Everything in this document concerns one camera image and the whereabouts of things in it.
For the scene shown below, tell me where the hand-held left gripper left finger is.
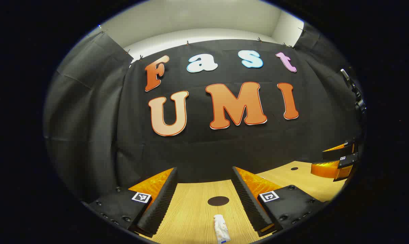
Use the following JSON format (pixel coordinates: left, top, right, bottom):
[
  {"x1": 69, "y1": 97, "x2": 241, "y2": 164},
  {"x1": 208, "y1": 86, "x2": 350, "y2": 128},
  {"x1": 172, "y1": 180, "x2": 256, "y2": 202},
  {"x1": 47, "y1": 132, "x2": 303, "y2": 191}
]
[{"x1": 89, "y1": 167, "x2": 178, "y2": 238}]

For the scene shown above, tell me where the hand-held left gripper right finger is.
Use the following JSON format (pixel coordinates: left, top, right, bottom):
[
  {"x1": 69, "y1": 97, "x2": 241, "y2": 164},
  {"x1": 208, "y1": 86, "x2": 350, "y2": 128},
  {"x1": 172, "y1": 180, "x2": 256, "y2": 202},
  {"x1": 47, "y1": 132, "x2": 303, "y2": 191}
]
[{"x1": 231, "y1": 166, "x2": 330, "y2": 237}]

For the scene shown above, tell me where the dark round coaster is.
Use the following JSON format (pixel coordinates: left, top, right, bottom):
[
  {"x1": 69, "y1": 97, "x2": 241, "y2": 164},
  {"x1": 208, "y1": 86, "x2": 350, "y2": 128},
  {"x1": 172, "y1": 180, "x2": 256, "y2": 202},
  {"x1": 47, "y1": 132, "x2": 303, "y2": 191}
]
[{"x1": 208, "y1": 196, "x2": 230, "y2": 206}]

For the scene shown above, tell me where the white toothpaste tube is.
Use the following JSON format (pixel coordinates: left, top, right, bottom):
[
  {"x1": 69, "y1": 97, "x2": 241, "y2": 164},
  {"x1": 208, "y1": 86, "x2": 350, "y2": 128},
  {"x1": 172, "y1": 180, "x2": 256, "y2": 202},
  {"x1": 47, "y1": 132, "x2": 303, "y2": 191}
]
[{"x1": 213, "y1": 214, "x2": 231, "y2": 244}]

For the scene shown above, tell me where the wooden desktop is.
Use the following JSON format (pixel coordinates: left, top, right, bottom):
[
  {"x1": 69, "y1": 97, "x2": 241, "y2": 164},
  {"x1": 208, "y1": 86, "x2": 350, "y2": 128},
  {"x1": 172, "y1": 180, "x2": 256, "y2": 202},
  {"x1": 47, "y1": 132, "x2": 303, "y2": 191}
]
[{"x1": 137, "y1": 161, "x2": 355, "y2": 244}]

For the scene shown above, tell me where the black backdrop cloth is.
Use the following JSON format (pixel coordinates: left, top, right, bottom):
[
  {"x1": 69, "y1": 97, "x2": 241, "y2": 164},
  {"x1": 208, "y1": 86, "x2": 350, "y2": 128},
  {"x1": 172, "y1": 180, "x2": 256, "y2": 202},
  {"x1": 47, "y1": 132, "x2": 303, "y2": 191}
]
[{"x1": 43, "y1": 22, "x2": 364, "y2": 204}]

